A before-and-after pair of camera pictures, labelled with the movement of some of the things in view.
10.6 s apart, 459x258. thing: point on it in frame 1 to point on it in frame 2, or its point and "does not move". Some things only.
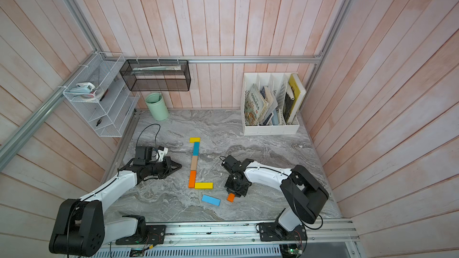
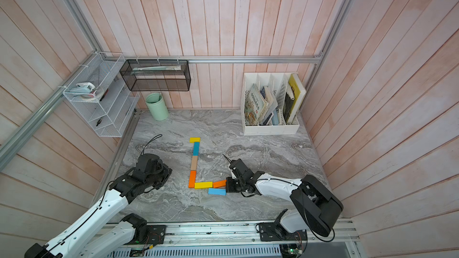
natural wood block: x=194 y=163 does not move
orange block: x=230 y=197 to x=219 y=184
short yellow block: x=192 y=140 does not move
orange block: x=192 y=178 does not move
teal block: x=196 y=149 does not move
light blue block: x=211 y=200 to x=217 y=191
